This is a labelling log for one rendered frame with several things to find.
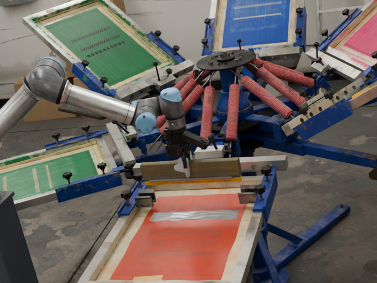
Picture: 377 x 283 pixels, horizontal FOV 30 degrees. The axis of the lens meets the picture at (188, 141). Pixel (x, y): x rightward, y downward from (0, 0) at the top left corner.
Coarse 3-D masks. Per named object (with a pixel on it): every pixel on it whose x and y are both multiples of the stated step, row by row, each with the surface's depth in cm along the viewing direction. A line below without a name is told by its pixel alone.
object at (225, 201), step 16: (208, 208) 284; (224, 208) 282; (240, 208) 279; (192, 224) 275; (208, 224) 272; (224, 224) 270; (224, 240) 259; (224, 256) 249; (176, 272) 245; (192, 272) 243; (208, 272) 242
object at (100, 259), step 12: (252, 180) 293; (120, 216) 284; (132, 216) 287; (252, 216) 265; (120, 228) 275; (252, 228) 257; (108, 240) 267; (252, 240) 249; (108, 252) 262; (240, 252) 243; (252, 252) 246; (96, 264) 253; (240, 264) 236; (84, 276) 247; (96, 276) 251; (240, 276) 230
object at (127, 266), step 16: (160, 208) 291; (176, 208) 289; (192, 208) 286; (144, 224) 281; (160, 224) 279; (176, 224) 277; (144, 240) 270; (128, 256) 261; (128, 272) 251; (144, 272) 249; (160, 272) 247
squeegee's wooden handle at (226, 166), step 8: (192, 160) 279; (200, 160) 278; (208, 160) 276; (216, 160) 275; (224, 160) 274; (232, 160) 273; (144, 168) 284; (152, 168) 283; (160, 168) 282; (168, 168) 281; (192, 168) 278; (200, 168) 278; (208, 168) 277; (216, 168) 276; (224, 168) 275; (232, 168) 274; (240, 168) 275; (144, 176) 286; (152, 176) 285; (160, 176) 284; (168, 176) 283; (176, 176) 282; (184, 176) 281; (192, 176) 280; (200, 176) 279; (240, 176) 275
